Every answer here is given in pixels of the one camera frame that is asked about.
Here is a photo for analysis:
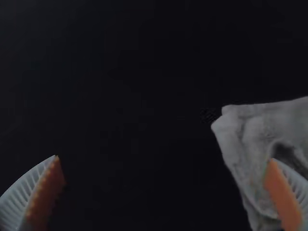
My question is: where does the pale towel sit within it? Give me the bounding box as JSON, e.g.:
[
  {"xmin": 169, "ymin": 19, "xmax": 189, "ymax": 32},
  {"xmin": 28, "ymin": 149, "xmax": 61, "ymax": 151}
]
[{"xmin": 210, "ymin": 95, "xmax": 308, "ymax": 231}]

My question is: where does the black mat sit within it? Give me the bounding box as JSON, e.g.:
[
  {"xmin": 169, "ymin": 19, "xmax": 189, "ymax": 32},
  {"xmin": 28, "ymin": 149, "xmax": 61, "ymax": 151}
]
[{"xmin": 0, "ymin": 0, "xmax": 308, "ymax": 231}]

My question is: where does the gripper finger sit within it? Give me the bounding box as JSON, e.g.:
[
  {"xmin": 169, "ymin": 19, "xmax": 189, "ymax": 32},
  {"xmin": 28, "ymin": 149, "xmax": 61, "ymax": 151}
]
[
  {"xmin": 263, "ymin": 157, "xmax": 308, "ymax": 231},
  {"xmin": 0, "ymin": 154, "xmax": 67, "ymax": 231}
]

